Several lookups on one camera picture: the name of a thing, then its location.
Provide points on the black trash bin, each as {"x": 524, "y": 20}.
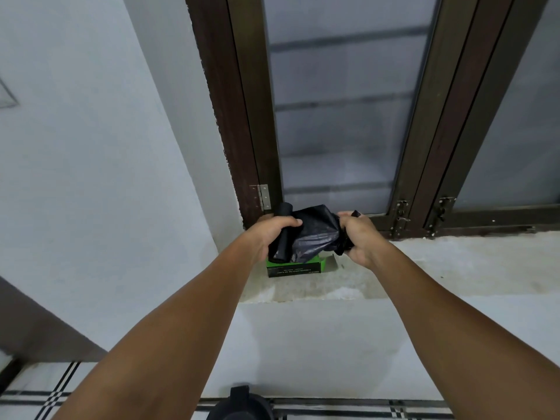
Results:
{"x": 242, "y": 405}

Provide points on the metal window latch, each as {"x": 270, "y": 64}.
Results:
{"x": 438, "y": 214}
{"x": 399, "y": 218}

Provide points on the person's left forearm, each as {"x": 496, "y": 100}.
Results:
{"x": 175, "y": 332}

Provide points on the green and black cardboard box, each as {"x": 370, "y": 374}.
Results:
{"x": 302, "y": 267}

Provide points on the person's left thumb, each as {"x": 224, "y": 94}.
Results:
{"x": 286, "y": 222}

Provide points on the person's right thumb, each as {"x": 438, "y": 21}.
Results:
{"x": 346, "y": 229}

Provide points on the brown framed frosted glass window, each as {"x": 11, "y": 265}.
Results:
{"x": 376, "y": 109}

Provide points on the black garbage bag roll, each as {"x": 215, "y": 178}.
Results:
{"x": 308, "y": 234}

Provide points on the person's right hand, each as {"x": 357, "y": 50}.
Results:
{"x": 361, "y": 238}

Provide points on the person's left hand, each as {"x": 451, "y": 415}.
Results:
{"x": 267, "y": 235}

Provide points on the silver window hinge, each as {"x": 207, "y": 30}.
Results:
{"x": 263, "y": 197}

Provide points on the person's right forearm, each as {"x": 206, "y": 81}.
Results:
{"x": 459, "y": 336}

